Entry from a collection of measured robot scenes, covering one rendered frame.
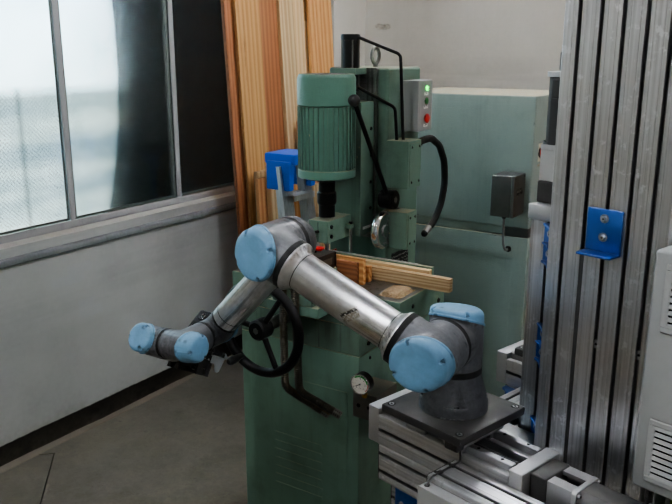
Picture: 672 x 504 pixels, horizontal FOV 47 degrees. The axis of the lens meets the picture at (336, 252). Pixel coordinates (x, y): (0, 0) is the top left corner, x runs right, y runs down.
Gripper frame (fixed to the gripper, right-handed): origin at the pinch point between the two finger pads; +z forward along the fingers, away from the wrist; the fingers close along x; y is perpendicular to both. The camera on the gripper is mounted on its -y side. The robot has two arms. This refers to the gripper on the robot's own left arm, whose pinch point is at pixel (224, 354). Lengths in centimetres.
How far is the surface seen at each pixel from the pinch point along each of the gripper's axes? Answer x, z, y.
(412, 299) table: 44, 19, -29
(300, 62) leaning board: -105, 123, -161
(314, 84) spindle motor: 11, -10, -80
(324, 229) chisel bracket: 11.2, 14.8, -44.6
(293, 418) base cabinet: 7.0, 34.1, 12.5
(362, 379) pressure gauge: 35.6, 17.8, -3.8
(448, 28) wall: -59, 186, -218
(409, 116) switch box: 23, 26, -89
